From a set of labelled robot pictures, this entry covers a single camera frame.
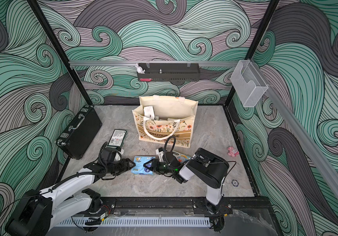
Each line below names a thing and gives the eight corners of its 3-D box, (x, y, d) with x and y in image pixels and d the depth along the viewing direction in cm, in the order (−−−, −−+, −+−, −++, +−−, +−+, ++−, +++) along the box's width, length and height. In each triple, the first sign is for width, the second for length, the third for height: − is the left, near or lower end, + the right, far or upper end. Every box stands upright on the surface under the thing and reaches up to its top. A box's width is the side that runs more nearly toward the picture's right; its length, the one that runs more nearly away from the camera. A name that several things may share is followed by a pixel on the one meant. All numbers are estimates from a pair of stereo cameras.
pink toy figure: (225, 154, 94) (227, 151, 91) (227, 148, 97) (229, 145, 94) (236, 158, 92) (238, 156, 89) (237, 152, 95) (239, 150, 92)
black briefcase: (73, 159, 92) (53, 142, 75) (97, 124, 110) (85, 104, 93) (83, 162, 91) (65, 145, 74) (106, 126, 109) (96, 106, 92)
